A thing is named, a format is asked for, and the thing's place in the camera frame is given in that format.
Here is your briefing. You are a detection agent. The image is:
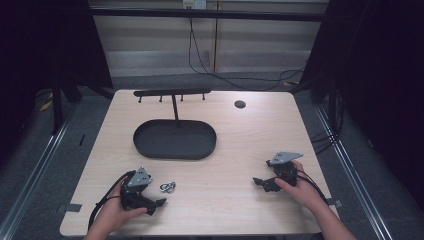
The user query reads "black hanger stand with tray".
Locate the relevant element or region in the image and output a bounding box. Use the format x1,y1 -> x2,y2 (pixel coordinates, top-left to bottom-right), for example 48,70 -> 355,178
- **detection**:
132,87 -> 218,161

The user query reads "hand-held gripper black cable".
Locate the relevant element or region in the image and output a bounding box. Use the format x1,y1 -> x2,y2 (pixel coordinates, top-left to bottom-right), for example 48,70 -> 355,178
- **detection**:
87,170 -> 137,232
295,169 -> 330,205

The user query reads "black curtain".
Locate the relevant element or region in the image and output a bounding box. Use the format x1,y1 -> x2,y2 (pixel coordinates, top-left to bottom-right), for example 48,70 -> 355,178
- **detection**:
289,0 -> 424,211
0,0 -> 115,164

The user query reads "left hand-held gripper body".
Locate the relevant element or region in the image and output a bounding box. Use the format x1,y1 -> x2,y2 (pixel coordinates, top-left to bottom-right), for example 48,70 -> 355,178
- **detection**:
120,166 -> 158,215

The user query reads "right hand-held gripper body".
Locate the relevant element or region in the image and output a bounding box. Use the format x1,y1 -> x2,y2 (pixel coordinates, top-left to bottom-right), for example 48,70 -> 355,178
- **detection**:
265,151 -> 305,188

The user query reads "right hand-held gripper black cable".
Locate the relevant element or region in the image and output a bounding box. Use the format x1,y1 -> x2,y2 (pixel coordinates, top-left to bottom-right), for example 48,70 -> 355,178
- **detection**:
295,169 -> 330,205

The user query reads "person's right hand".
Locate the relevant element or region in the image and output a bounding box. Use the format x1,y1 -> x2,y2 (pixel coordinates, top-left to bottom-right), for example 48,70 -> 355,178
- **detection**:
274,160 -> 327,212

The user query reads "grey tape strip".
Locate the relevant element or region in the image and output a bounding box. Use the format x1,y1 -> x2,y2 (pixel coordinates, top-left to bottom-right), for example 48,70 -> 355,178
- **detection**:
55,202 -> 83,214
326,197 -> 344,209

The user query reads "long black wall cable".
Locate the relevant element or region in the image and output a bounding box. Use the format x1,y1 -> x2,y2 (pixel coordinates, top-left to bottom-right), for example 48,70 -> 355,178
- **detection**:
187,7 -> 307,92

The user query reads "black horizontal frame bar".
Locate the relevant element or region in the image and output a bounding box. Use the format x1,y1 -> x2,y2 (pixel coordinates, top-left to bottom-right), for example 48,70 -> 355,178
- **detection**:
89,7 -> 330,23

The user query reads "metal floor rail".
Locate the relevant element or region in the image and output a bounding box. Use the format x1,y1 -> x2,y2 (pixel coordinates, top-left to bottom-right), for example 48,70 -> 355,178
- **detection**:
314,105 -> 396,240
0,102 -> 79,240

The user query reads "white wall socket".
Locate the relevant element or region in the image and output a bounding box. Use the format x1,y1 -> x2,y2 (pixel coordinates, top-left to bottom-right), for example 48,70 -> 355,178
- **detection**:
182,0 -> 208,10

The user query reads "black metal stand leg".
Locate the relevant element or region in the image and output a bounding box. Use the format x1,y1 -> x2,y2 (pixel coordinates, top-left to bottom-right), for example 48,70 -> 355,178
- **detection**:
50,78 -> 65,136

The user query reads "bundle of black floor cables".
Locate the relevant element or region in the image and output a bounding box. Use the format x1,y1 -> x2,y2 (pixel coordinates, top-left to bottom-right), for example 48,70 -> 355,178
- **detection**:
309,88 -> 346,155

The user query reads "left hand-held gripper black cable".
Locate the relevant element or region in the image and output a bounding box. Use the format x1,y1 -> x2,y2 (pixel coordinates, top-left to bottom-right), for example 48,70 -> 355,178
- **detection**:
87,170 -> 137,232

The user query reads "silver metal key ring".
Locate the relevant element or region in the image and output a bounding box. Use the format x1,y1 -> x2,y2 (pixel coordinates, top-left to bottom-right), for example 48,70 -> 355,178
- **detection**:
159,181 -> 177,194

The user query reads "person's left hand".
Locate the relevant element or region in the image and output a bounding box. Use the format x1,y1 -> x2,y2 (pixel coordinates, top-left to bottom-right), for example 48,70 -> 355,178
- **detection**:
99,177 -> 149,235

